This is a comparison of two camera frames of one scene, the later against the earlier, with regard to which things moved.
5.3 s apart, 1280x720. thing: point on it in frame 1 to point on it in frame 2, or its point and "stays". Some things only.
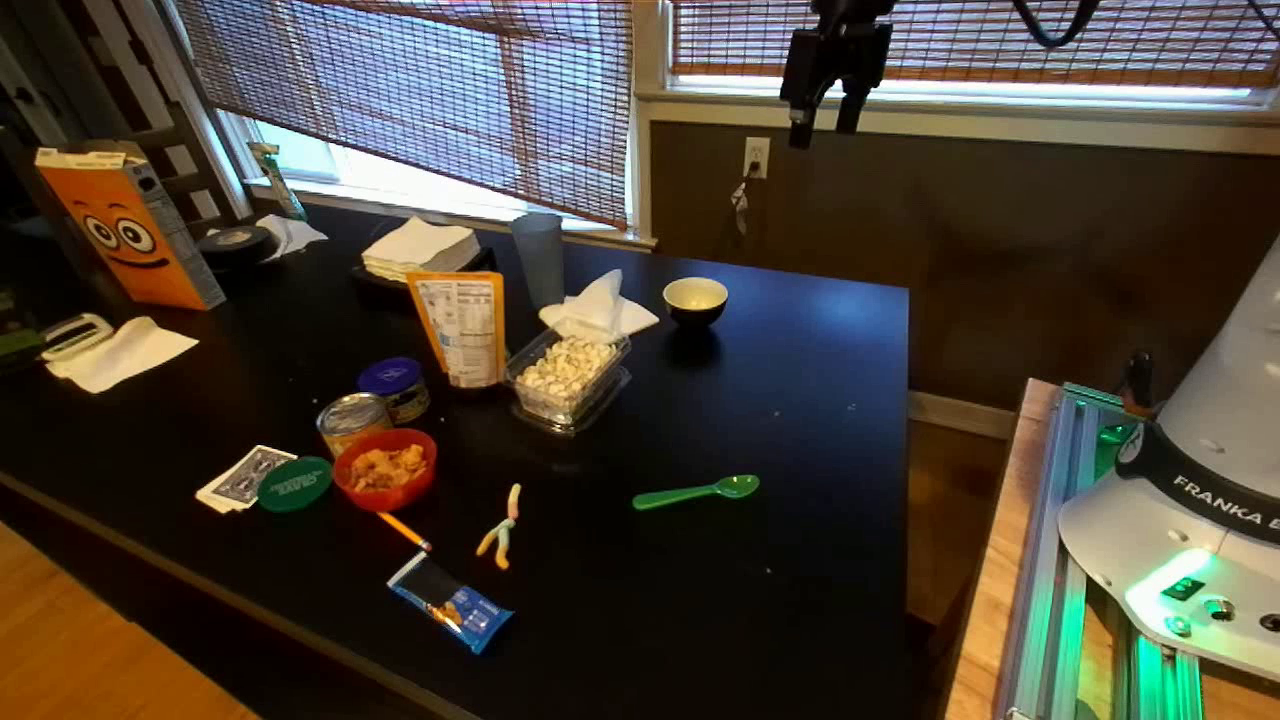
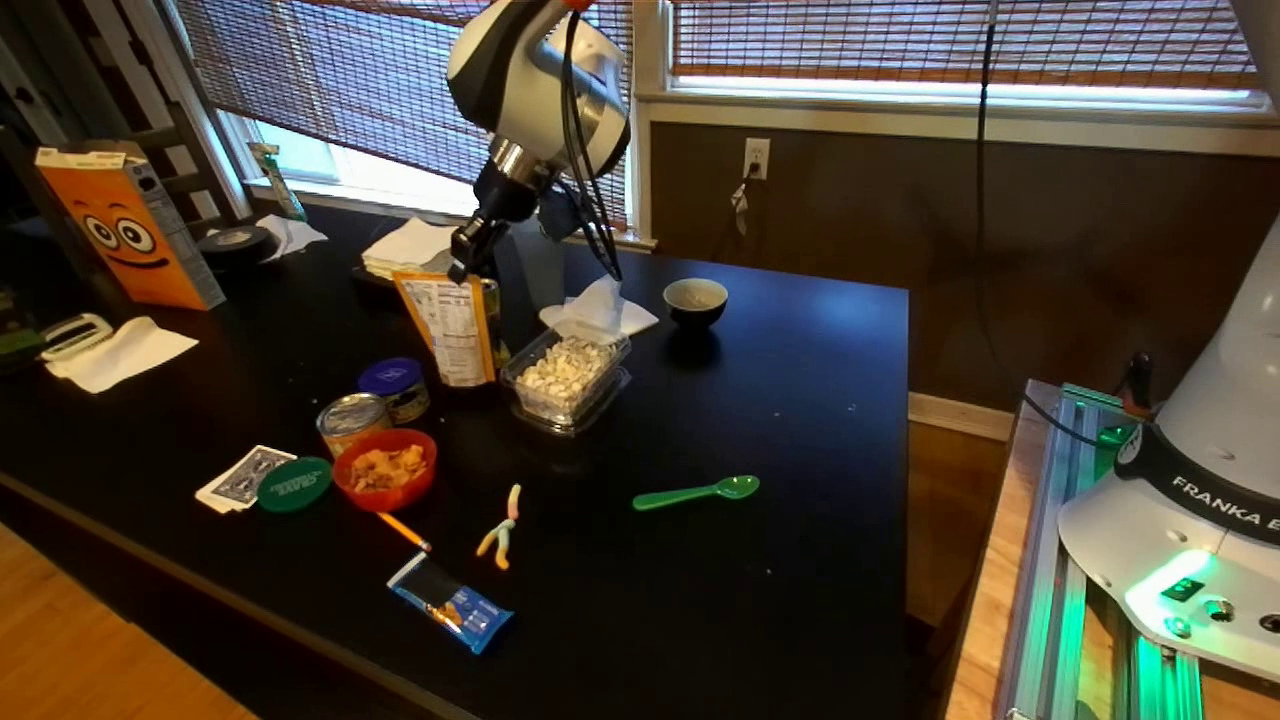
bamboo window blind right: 989,39 stays
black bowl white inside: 694,299 stays
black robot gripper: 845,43 to 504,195
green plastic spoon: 738,484 stays
